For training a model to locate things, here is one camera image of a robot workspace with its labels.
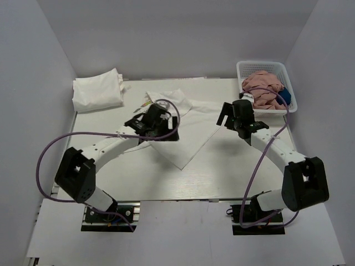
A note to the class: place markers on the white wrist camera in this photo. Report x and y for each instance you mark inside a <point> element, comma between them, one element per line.
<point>163,112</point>
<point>246,96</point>

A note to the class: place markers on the white printed t shirt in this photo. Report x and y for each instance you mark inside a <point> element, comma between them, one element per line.
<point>197,126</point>

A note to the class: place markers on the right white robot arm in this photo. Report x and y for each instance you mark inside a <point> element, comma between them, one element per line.
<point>304,181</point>

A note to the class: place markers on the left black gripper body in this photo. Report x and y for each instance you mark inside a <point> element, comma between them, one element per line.
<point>158,127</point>

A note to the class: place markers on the pink t shirt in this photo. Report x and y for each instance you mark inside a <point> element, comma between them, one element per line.
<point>264,88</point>

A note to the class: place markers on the folded white t shirt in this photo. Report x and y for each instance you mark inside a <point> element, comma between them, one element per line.
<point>98,92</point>

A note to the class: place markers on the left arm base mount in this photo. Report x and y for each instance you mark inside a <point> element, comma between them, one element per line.
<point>125,219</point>

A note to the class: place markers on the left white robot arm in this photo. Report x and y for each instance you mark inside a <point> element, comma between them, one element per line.
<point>78,168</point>

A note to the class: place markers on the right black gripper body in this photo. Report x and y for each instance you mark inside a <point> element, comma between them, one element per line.
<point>237,123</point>

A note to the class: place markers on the blue t shirt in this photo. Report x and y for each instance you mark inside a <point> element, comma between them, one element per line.
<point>284,96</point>

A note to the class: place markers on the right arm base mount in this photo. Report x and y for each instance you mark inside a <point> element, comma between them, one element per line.
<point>271,226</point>

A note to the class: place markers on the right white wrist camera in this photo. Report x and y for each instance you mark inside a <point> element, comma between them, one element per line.
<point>246,96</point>

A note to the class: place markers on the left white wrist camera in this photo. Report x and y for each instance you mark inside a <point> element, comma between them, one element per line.
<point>163,112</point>

